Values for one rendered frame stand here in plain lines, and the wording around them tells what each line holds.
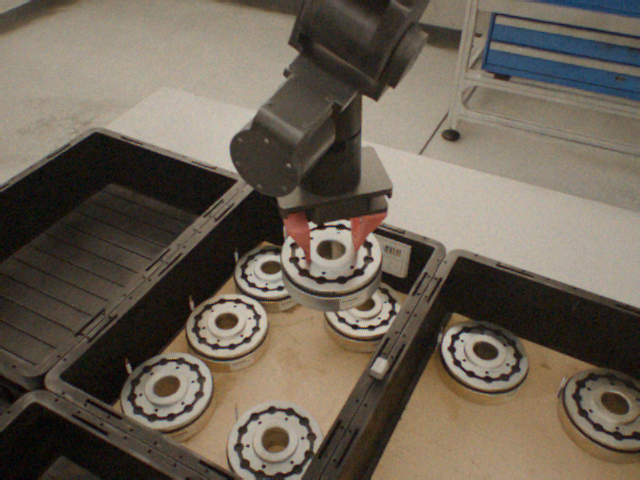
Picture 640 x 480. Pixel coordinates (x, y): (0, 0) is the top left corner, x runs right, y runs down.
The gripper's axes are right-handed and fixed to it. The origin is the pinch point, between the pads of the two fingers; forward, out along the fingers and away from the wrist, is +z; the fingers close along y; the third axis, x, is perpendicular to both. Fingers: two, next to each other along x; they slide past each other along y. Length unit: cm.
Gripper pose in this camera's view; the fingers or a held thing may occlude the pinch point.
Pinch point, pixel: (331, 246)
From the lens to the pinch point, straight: 61.7
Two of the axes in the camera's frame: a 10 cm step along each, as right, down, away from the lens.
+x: -2.4, -6.8, 6.9
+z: 0.4, 7.1, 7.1
